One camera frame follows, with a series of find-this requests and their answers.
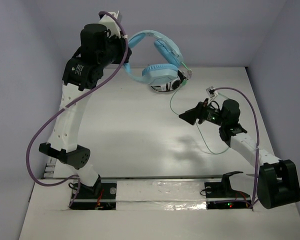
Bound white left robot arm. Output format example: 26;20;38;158
39;23;128;197

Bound light blue headphones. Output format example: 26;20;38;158
123;30;184;86

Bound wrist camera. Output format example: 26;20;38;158
206;86;219;99
98;11;122;36

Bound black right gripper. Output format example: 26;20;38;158
178;98;227;127

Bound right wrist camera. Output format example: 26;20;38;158
206;86;219;99

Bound black and white headphones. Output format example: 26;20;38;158
150;70;193;93

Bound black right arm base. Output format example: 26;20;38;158
199;171;252;210

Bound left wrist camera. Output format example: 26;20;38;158
98;11;122;36

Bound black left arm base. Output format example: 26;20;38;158
68;182;117;211

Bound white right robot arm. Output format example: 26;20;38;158
178;99;300;209

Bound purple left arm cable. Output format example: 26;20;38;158
25;10;130;208

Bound silver tape strip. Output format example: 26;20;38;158
115;180;207;211

